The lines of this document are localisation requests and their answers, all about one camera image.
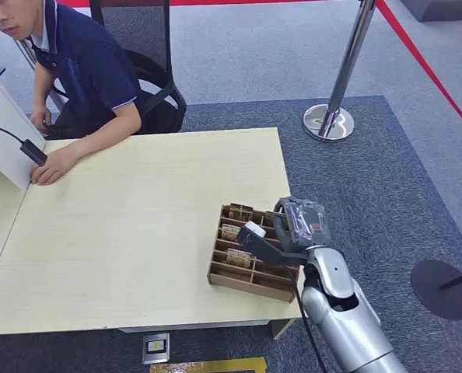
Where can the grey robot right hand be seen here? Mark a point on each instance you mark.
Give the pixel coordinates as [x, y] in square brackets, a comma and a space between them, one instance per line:
[303, 226]

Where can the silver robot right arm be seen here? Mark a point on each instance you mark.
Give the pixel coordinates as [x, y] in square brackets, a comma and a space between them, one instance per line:
[347, 319]

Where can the person's left forearm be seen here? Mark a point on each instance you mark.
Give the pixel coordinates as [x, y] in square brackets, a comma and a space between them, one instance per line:
[110, 130]

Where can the person's right forearm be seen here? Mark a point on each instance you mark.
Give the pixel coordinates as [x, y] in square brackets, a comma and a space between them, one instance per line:
[42, 87]

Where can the brown patterned card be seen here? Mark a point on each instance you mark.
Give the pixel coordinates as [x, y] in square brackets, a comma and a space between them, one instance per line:
[240, 211]
[270, 219]
[230, 232]
[239, 258]

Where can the wooden slotted card holder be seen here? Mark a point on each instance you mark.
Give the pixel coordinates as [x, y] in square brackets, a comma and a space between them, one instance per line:
[250, 280]

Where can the person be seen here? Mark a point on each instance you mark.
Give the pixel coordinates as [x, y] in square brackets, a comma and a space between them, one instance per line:
[87, 67]

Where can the person's left hand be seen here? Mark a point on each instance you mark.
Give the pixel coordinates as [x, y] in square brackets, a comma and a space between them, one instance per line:
[54, 166]

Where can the person's hand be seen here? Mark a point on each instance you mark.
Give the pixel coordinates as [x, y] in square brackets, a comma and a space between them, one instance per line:
[40, 117]
[54, 166]

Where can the person's right hand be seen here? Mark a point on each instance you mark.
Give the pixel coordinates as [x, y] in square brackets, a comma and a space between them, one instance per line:
[40, 117]

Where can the dark blue floor rug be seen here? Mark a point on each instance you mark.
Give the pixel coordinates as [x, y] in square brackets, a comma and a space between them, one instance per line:
[371, 195]

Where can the yellow floor tape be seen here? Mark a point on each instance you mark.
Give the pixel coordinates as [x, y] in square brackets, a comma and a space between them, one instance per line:
[212, 366]

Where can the black stanchion with round base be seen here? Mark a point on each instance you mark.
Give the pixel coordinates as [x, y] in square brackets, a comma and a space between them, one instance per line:
[441, 291]

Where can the red barrier belt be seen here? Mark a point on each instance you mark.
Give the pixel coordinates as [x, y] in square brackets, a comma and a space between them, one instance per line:
[425, 64]

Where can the metal floor socket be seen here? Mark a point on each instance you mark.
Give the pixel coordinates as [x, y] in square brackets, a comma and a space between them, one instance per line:
[156, 348]

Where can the black office chair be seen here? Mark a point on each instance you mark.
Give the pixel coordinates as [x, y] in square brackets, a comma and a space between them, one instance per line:
[165, 87]

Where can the dark grey platform block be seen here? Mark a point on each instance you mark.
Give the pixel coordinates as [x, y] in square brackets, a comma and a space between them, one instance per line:
[441, 9]

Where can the white monitor back panel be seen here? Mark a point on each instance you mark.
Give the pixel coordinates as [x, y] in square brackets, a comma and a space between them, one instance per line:
[5, 134]

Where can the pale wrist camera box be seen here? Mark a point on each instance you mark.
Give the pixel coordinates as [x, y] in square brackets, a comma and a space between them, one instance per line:
[255, 229]

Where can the chrome stanchion post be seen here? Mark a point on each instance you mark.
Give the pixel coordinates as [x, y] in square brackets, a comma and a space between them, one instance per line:
[345, 67]

